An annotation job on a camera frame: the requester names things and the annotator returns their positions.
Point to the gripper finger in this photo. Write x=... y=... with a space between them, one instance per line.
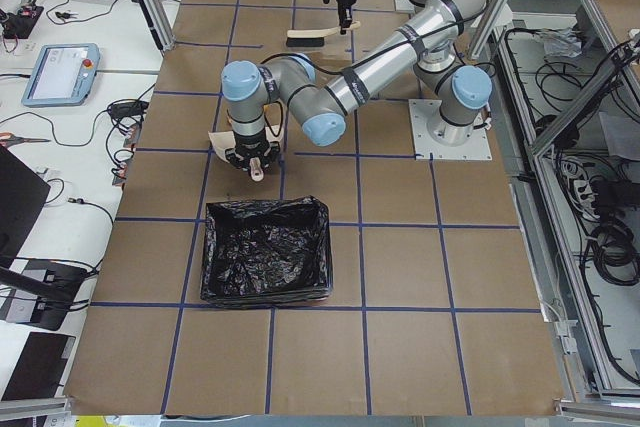
x=342 y=17
x=348 y=20

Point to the white plastic dustpan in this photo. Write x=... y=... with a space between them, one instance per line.
x=227 y=139

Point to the bin with black bag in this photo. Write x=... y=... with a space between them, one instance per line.
x=266 y=252

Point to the teach pendant near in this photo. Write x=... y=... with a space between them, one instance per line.
x=63 y=75

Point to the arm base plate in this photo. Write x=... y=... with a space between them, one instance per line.
x=435 y=139

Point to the orange handled scissors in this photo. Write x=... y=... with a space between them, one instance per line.
x=9 y=139

